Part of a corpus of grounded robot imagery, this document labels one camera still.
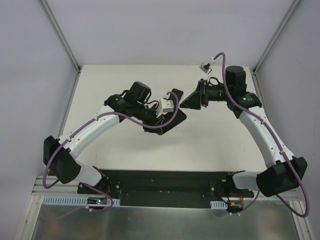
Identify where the phone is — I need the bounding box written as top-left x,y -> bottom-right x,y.
158,88 -> 187,135

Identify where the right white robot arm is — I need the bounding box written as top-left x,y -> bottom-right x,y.
180,65 -> 308,197

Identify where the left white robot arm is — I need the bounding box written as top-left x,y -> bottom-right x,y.
42,81 -> 179,189

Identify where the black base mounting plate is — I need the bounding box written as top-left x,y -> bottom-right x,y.
77,169 -> 255,208

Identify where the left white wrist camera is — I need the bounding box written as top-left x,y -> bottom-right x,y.
156,93 -> 175,116

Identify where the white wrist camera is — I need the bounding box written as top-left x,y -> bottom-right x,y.
199,58 -> 216,75
156,93 -> 175,116

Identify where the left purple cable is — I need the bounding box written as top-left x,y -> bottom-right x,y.
42,91 -> 180,190

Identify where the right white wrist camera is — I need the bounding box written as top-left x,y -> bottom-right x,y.
199,58 -> 216,75

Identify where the right white cable duct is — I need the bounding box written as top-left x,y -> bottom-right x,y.
210,200 -> 228,210

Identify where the aluminium frame rail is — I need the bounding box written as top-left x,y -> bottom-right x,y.
31,175 -> 81,196

